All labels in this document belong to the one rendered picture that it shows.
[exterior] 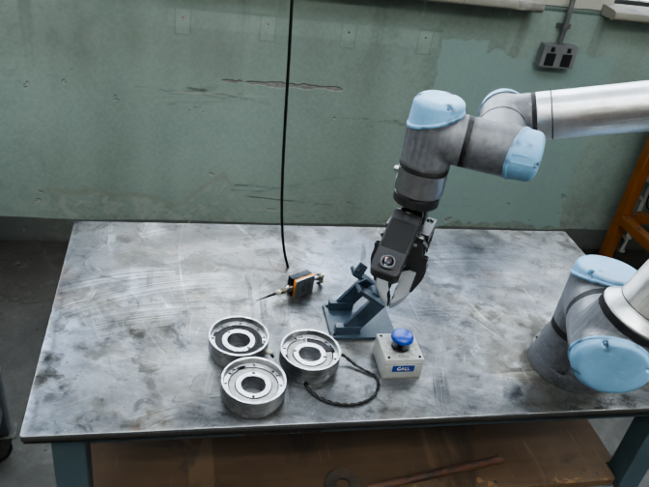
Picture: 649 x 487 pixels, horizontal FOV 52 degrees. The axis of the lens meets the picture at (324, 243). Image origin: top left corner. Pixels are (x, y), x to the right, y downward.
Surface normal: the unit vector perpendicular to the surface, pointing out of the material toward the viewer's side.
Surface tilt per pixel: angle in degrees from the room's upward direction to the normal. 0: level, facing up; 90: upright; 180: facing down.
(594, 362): 97
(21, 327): 0
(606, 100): 49
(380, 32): 90
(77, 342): 0
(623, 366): 97
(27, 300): 0
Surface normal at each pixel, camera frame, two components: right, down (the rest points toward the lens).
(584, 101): -0.31, -0.26
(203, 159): 0.18, 0.55
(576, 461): 0.13, -0.84
